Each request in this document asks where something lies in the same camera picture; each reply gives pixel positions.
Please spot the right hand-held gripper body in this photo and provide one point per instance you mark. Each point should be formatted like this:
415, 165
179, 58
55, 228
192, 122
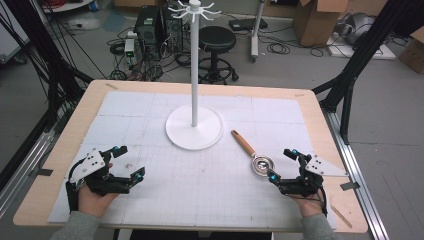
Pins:
321, 167

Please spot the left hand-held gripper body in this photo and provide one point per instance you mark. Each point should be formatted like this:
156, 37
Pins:
87, 165

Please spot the white hook rack stand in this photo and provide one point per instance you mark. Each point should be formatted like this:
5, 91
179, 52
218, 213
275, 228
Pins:
194, 83

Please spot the person's left hand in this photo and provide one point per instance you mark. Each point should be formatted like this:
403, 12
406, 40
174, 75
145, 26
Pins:
93, 203

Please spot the person's right hand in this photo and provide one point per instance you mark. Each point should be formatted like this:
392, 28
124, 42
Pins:
310, 206

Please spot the black tape piece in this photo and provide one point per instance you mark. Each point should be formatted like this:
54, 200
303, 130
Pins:
43, 172
350, 185

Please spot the thin wooden stick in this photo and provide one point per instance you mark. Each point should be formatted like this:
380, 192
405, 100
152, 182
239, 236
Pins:
340, 216

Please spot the white gridded mat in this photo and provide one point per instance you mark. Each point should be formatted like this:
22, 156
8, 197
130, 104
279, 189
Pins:
200, 186

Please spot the white power supply box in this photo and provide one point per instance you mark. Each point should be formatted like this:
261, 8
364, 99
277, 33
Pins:
129, 48

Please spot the black computer tower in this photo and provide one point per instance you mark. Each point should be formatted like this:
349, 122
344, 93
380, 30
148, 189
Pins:
146, 26

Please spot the white floor board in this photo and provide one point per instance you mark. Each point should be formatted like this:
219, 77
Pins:
383, 53

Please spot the large open cardboard box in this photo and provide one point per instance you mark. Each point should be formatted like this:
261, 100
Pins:
320, 23

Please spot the black flat device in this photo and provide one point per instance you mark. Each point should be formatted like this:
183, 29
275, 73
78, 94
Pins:
247, 24

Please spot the black round stool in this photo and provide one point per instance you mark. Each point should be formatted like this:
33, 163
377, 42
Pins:
217, 38

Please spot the grey rounded appliance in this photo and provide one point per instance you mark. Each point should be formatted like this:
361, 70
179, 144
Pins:
358, 26

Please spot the small cardboard box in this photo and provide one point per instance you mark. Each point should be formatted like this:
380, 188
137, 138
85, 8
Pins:
413, 53

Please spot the aluminium rail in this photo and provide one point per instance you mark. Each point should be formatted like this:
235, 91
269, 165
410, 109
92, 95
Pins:
23, 173
360, 176

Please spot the black metal frame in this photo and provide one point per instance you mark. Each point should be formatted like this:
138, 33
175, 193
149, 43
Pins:
353, 73
53, 66

